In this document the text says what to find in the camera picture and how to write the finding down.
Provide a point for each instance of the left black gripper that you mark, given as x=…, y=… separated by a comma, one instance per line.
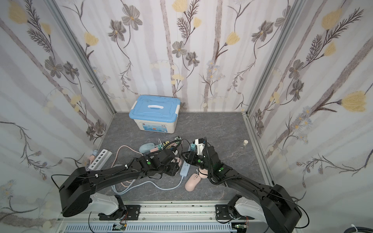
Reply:
x=174, y=168

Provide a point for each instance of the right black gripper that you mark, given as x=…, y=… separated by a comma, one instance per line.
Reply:
x=191, y=157

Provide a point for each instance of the peach mouse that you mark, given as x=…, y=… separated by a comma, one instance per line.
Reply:
x=203, y=173

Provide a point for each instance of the light blue power strip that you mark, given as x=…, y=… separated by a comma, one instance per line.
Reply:
x=184, y=169

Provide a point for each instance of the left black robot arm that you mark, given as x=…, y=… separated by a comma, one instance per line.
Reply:
x=76, y=190

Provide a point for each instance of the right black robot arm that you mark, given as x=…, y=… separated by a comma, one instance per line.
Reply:
x=281, y=213

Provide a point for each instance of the blue mouse near strip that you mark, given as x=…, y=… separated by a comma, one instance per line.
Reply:
x=145, y=148

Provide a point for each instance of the pink mouse front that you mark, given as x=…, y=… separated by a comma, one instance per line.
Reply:
x=192, y=182

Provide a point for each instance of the pink power strip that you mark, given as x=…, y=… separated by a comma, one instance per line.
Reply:
x=172, y=144

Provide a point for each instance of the blue lid storage box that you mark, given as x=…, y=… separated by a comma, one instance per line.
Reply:
x=156, y=113

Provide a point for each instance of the white multi socket power strip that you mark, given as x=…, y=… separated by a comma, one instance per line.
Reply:
x=100, y=160

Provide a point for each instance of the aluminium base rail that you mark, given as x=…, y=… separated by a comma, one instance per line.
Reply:
x=175, y=217

